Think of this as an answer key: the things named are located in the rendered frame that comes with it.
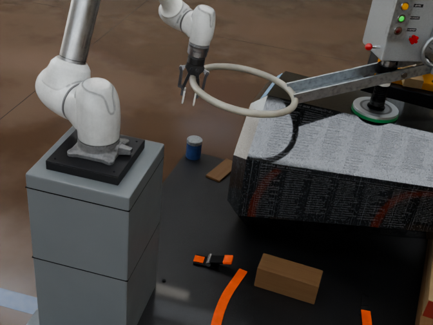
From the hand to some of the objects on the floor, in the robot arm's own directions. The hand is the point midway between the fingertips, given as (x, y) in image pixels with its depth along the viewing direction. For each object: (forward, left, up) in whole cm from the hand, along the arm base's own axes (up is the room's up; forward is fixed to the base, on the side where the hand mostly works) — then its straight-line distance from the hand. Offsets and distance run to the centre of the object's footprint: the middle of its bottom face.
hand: (189, 97), depth 258 cm
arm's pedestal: (-53, +21, -86) cm, 103 cm away
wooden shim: (+74, -7, -84) cm, 112 cm away
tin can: (+84, +15, -84) cm, 119 cm away
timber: (-14, -60, -84) cm, 104 cm away
